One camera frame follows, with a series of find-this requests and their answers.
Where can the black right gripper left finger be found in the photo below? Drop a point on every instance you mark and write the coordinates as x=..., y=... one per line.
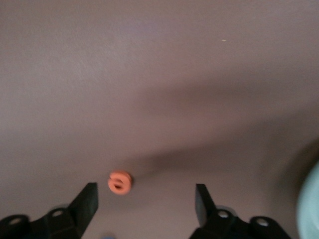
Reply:
x=62, y=224

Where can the orange foam letter e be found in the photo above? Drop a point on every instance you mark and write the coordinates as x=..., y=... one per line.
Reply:
x=111, y=184

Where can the light green plate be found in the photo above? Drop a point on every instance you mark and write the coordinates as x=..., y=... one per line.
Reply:
x=311, y=204

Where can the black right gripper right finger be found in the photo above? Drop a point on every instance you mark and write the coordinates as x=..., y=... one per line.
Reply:
x=219, y=226

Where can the brown table cover sheet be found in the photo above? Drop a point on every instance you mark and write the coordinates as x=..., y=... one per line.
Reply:
x=99, y=74

